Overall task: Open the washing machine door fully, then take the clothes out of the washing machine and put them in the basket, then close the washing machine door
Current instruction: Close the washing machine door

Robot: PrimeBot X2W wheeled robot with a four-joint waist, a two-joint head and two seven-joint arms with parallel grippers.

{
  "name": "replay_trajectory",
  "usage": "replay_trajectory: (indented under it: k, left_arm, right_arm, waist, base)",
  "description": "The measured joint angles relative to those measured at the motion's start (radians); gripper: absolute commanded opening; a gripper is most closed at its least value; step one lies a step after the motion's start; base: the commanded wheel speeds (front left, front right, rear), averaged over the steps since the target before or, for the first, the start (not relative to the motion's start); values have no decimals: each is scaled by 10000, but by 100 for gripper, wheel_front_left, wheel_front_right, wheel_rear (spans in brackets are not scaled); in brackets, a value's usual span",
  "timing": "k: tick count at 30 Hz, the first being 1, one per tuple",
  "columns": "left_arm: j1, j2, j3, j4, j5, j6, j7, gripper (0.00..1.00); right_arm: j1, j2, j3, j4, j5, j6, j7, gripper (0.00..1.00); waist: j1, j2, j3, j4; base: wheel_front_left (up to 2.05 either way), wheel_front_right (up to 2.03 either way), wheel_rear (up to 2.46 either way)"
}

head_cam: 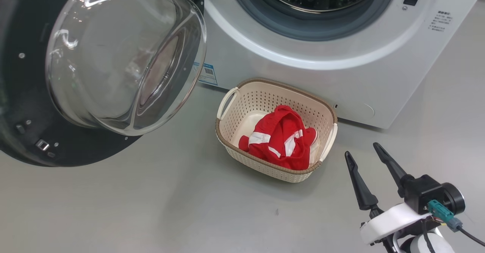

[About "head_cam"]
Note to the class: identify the white washing machine body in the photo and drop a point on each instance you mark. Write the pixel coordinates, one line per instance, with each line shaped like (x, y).
(360, 78)

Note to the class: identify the black glass washing machine door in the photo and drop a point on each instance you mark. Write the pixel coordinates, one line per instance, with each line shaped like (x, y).
(22, 105)

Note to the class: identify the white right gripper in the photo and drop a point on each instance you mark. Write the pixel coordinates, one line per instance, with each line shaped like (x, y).
(390, 220)

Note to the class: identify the red white striped garment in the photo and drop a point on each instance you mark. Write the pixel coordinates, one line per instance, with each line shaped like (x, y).
(261, 137)

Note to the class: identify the cream perforated laundry basket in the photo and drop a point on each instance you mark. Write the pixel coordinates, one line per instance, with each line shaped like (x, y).
(246, 101)

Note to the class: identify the blue energy label sticker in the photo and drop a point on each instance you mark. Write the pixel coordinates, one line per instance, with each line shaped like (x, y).
(207, 74)

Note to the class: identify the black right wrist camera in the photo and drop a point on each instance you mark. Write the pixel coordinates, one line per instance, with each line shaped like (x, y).
(428, 192)

